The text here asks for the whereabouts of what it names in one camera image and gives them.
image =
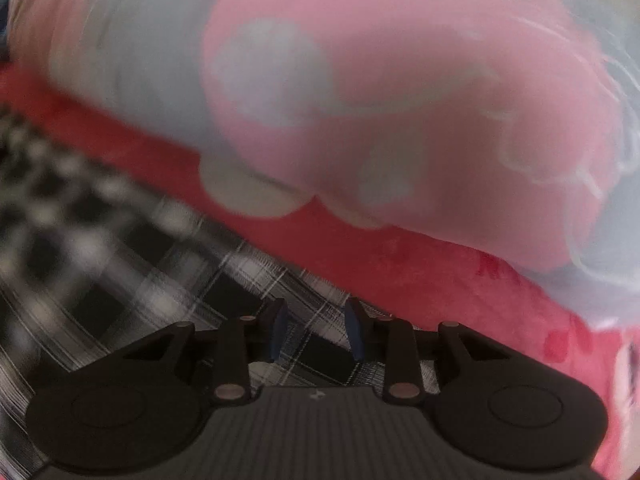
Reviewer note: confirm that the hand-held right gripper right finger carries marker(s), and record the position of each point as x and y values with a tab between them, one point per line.
356	330

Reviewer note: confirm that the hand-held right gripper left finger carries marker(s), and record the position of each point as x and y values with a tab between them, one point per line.
277	330

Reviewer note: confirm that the black white plaid pants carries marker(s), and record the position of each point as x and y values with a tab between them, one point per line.
150	285

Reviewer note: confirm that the pink fleece flower blanket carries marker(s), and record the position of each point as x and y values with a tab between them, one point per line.
400	265

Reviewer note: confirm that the pink grey floral quilt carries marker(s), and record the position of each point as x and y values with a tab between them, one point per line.
375	85

